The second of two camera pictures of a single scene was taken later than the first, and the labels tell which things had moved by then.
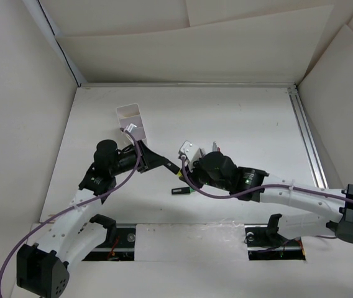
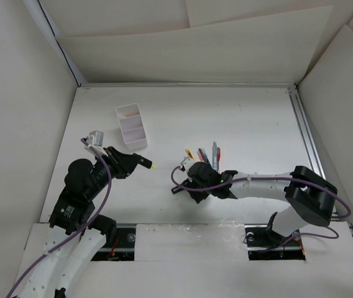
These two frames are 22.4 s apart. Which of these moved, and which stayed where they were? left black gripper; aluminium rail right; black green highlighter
Moved: left black gripper
Stayed: black green highlighter; aluminium rail right
